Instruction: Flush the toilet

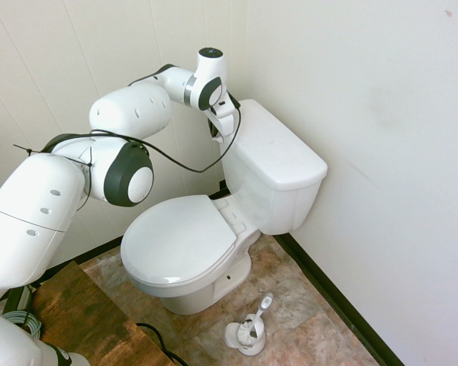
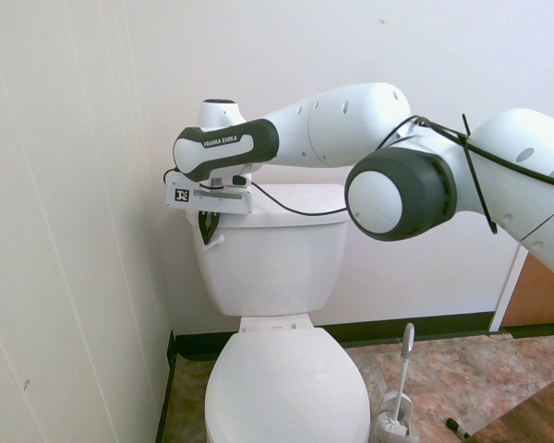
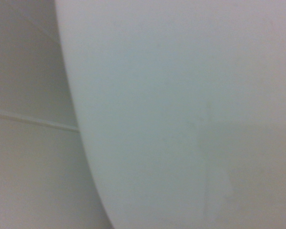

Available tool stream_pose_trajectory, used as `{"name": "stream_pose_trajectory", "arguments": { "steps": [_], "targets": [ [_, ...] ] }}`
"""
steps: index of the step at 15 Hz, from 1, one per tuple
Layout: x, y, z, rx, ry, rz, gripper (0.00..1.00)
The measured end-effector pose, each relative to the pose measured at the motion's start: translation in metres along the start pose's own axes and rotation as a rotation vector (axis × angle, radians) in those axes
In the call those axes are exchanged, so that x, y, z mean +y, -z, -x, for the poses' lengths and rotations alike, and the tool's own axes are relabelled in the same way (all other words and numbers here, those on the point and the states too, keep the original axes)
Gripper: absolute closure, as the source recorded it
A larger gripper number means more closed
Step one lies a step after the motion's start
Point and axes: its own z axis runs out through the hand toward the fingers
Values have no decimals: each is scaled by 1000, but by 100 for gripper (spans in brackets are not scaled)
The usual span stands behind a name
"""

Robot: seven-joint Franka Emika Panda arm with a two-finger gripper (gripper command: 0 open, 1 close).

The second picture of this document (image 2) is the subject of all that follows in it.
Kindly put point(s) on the white toilet flush lever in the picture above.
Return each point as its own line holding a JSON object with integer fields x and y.
{"x": 216, "y": 243}

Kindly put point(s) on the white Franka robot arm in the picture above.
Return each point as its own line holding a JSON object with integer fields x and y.
{"x": 397, "y": 157}

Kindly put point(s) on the orange wooden door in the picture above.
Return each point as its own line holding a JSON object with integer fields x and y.
{"x": 542, "y": 295}

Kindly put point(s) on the white toilet brush holder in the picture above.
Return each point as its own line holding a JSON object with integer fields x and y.
{"x": 390, "y": 431}

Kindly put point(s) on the white toilet tank lid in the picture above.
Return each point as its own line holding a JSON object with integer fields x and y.
{"x": 295, "y": 203}

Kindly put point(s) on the white ceramic toilet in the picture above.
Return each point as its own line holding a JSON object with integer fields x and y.
{"x": 277, "y": 267}

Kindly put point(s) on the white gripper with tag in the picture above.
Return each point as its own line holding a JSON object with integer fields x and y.
{"x": 221, "y": 200}

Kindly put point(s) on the black marker pen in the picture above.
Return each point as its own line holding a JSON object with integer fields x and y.
{"x": 457, "y": 427}

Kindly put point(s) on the white toilet seat lid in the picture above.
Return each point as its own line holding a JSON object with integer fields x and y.
{"x": 286, "y": 383}

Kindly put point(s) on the black wall baseboard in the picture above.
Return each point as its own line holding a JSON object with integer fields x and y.
{"x": 397, "y": 325}
{"x": 168, "y": 392}

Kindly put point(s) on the white toilet brush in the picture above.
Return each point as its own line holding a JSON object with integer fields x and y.
{"x": 402, "y": 369}

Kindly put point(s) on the black zip tie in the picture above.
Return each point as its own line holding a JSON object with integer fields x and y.
{"x": 473, "y": 175}

